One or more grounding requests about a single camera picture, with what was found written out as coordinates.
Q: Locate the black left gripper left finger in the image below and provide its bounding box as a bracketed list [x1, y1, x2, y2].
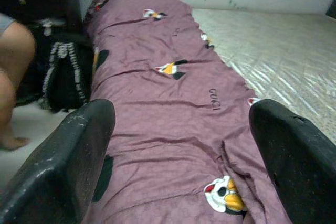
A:
[0, 99, 117, 224]

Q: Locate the person in grey shorts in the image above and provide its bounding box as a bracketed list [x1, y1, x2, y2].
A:
[0, 13, 37, 152]

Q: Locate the black bag white trim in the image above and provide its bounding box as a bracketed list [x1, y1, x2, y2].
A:
[38, 32, 95, 114]

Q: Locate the purple cartoon print blanket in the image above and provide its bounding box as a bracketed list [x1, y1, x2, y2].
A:
[81, 0, 292, 224]

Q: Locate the white quilted mattress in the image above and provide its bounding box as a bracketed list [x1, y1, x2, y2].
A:
[191, 8, 336, 142]

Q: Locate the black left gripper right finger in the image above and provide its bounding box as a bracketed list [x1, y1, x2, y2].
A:
[248, 99, 336, 224]

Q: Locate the black tufted headboard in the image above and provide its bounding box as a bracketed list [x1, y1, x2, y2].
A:
[325, 0, 336, 19]

